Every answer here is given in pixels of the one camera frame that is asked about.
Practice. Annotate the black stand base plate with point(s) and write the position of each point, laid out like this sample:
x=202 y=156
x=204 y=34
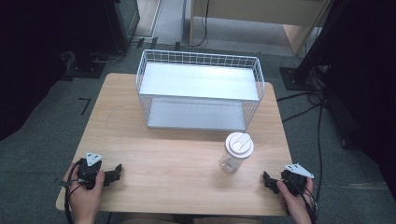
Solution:
x=84 y=67

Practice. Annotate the dark cabinet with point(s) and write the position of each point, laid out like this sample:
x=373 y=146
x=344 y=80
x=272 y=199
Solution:
x=123 y=21

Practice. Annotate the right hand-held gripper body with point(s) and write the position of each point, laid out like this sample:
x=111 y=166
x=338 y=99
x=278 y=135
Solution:
x=294 y=180

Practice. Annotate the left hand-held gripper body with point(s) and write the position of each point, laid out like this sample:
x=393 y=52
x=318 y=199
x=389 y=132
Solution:
x=88 y=172

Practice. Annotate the person's left hand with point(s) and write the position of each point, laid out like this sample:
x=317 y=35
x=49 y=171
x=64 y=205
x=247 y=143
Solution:
x=82 y=202

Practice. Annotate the black metal stand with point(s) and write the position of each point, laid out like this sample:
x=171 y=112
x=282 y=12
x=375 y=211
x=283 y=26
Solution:
x=308 y=62

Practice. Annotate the light wooden desk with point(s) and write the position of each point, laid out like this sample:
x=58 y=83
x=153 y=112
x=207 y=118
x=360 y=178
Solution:
x=255 y=11

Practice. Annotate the clear bottle with white lid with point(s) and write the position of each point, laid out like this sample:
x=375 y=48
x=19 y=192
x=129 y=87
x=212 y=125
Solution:
x=238 y=149

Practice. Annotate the dark curtain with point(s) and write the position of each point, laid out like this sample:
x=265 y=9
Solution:
x=364 y=93
x=28 y=62

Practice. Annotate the person's right hand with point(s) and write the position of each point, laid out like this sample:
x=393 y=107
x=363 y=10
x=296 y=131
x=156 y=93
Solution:
x=295 y=208

